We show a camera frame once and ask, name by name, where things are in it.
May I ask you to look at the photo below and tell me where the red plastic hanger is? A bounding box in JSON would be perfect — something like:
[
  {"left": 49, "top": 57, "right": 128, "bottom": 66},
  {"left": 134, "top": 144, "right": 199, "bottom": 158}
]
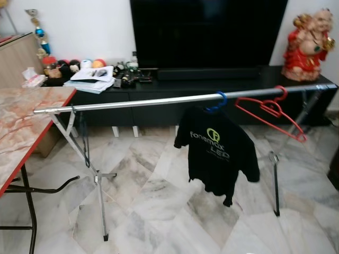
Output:
[{"left": 235, "top": 85, "right": 308, "bottom": 143}]

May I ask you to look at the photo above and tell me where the blue plastic hanger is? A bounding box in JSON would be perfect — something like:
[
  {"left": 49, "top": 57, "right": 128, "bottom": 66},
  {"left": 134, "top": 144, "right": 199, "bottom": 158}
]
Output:
[{"left": 204, "top": 91, "right": 228, "bottom": 113}]

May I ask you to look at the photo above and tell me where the red laughing buddha statue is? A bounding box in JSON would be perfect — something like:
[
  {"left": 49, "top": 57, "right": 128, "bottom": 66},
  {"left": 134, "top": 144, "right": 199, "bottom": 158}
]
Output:
[{"left": 282, "top": 8, "right": 335, "bottom": 83}]

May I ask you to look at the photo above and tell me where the black fonemax print t-shirt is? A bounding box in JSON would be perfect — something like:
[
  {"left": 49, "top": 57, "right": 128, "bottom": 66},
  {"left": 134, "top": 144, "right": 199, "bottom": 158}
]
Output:
[{"left": 174, "top": 107, "right": 261, "bottom": 207}]

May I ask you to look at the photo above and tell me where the black soundbar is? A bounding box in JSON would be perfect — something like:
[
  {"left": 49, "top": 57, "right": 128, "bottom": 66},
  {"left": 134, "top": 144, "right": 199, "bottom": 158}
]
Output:
[{"left": 157, "top": 66, "right": 261, "bottom": 81}]

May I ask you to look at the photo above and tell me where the black flat television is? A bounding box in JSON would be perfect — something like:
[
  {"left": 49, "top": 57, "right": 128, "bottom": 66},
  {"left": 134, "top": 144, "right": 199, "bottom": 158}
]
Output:
[{"left": 130, "top": 0, "right": 289, "bottom": 69}]

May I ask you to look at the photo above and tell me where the silver metal clothes rack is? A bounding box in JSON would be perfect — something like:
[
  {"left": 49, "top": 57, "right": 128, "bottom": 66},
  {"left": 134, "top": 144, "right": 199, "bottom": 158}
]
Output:
[{"left": 33, "top": 82, "right": 338, "bottom": 242}]

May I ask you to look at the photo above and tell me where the black TV cabinet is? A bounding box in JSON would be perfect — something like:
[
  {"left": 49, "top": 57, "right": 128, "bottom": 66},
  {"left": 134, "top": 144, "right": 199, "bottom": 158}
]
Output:
[{"left": 45, "top": 65, "right": 339, "bottom": 139}]

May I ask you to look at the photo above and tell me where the white paper stack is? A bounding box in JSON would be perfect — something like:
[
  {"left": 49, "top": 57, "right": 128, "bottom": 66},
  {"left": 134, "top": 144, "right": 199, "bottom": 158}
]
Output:
[{"left": 64, "top": 66, "right": 115, "bottom": 95}]

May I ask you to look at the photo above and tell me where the black plush toy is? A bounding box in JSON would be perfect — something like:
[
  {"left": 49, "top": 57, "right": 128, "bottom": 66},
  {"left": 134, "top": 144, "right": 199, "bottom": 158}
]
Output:
[
  {"left": 69, "top": 58, "right": 82, "bottom": 72},
  {"left": 57, "top": 59, "right": 71, "bottom": 73}
]

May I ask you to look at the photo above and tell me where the light brown box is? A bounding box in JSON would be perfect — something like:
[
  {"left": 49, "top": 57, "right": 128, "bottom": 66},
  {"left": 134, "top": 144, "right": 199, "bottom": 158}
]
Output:
[{"left": 32, "top": 124, "right": 60, "bottom": 158}]

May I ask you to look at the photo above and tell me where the red lid jar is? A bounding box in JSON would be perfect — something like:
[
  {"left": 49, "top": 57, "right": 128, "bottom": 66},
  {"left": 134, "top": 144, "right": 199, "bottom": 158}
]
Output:
[{"left": 42, "top": 56, "right": 63, "bottom": 80}]

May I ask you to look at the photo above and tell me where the white tissue pack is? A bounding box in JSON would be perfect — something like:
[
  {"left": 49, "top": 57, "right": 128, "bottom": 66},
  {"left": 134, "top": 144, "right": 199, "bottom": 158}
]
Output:
[{"left": 21, "top": 67, "right": 48, "bottom": 88}]

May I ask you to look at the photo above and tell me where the trophy with blue ball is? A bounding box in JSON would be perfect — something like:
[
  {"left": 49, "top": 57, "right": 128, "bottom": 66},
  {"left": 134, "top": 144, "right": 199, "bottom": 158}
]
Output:
[{"left": 25, "top": 8, "right": 52, "bottom": 60}]

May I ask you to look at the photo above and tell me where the marble top folding table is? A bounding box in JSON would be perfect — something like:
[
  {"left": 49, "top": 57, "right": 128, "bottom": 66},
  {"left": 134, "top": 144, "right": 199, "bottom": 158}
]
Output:
[{"left": 0, "top": 86, "right": 80, "bottom": 254}]

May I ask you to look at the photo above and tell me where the light wooden sideboard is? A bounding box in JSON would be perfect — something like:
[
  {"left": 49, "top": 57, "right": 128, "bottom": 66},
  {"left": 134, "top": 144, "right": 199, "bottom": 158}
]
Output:
[{"left": 0, "top": 33, "right": 44, "bottom": 89}]

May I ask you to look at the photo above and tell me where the black hanging strap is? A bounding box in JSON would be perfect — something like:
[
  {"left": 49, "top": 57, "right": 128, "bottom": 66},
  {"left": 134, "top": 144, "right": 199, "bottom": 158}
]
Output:
[{"left": 78, "top": 108, "right": 92, "bottom": 169}]

